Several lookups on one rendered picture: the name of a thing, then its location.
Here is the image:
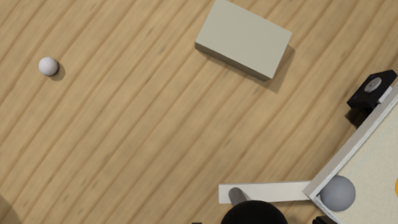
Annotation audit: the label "small grey box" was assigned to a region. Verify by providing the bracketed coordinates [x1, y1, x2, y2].
[195, 0, 292, 82]

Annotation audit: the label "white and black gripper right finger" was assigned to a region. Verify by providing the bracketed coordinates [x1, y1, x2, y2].
[312, 215, 337, 224]

